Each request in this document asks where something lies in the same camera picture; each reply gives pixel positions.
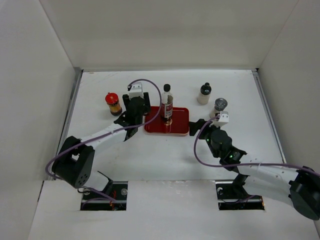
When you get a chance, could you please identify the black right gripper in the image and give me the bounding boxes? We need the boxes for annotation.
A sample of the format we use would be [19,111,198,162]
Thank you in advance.
[188,118,223,158]

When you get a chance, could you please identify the soy sauce bottle black cap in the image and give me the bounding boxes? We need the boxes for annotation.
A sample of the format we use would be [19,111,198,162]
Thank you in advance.
[159,83,175,126]

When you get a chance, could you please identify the clear top salt grinder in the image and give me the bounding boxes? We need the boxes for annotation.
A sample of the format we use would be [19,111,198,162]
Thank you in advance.
[209,97,228,118]

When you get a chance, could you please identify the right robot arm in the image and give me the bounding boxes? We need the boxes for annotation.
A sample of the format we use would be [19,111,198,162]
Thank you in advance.
[189,118,320,221]

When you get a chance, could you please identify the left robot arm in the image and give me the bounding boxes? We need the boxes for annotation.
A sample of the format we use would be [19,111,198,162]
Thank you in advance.
[51,92,151,200]

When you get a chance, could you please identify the red rectangular tray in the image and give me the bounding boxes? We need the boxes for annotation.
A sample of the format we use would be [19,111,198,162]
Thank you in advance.
[144,107,190,136]

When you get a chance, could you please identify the red lid sauce jar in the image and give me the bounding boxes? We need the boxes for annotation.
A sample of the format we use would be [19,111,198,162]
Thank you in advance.
[105,92,123,116]

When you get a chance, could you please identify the black top sugar shaker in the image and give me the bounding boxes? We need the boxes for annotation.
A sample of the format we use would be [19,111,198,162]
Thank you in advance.
[197,82,212,105]

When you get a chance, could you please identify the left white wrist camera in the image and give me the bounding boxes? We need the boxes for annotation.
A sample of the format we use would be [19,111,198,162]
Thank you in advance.
[127,81,144,100]

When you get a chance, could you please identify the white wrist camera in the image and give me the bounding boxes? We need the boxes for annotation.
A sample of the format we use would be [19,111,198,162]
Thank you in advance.
[127,81,144,100]
[214,111,230,127]

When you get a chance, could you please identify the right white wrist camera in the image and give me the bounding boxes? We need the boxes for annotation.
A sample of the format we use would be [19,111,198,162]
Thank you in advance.
[214,111,230,127]

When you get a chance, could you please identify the left aluminium frame rail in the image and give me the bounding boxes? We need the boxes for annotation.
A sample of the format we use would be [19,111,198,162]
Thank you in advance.
[56,67,84,154]

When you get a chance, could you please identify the aluminium frame rail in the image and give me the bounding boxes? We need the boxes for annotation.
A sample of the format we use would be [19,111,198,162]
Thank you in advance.
[251,68,287,163]
[56,67,84,154]

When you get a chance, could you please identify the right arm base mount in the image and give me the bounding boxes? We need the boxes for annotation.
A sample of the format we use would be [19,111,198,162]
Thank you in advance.
[215,174,265,211]

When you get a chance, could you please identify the right aluminium frame rail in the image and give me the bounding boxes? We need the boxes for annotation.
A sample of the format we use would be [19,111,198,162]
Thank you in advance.
[251,68,287,163]

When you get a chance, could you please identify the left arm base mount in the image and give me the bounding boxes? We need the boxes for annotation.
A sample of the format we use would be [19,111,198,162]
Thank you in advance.
[77,171,129,211]

